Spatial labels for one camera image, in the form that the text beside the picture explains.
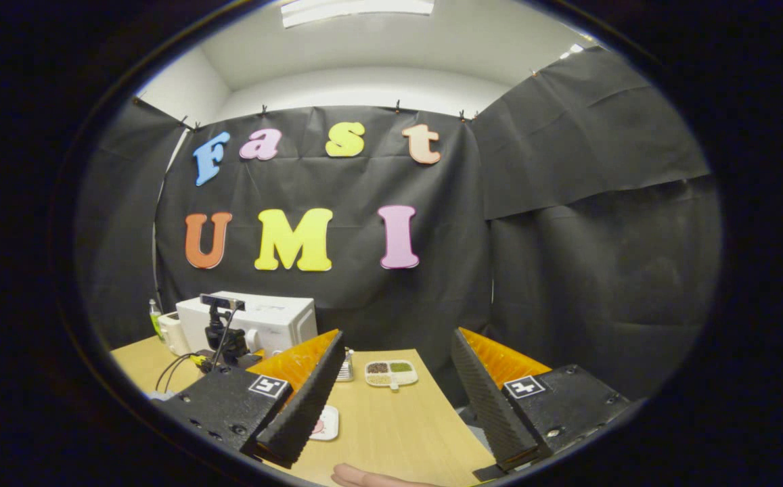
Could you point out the black backdrop cloth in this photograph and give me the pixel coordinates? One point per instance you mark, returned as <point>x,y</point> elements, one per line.
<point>567,169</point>

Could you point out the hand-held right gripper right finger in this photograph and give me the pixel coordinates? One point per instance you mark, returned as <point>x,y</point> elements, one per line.
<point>489,406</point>

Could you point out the pink meat slice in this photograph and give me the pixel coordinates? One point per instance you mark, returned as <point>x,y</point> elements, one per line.
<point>318,427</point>

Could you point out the green drink bottle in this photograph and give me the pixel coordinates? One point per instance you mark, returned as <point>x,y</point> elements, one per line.
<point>155,321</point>

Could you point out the white divided dish with beans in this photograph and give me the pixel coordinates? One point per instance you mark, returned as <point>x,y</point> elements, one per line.
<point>391,373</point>

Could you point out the white microwave oven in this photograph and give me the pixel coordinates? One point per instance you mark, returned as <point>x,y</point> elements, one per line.
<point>279,318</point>

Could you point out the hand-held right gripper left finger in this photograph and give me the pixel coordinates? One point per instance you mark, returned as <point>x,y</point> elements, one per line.
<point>300,412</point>

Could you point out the white square plate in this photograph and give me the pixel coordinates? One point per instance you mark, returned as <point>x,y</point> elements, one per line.
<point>329,423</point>

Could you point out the long ceiling light panel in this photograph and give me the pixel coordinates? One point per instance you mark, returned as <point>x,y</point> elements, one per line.
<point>357,9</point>

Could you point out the white toaster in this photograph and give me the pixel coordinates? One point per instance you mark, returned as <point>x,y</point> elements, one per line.
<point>173,335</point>

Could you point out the small ceiling light panel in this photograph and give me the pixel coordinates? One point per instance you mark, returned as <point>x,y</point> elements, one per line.
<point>572,50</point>

